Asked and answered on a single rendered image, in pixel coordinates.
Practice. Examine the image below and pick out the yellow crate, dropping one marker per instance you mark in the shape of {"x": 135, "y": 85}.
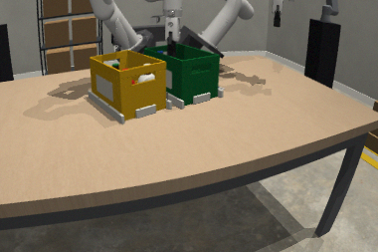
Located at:
{"x": 115, "y": 86}

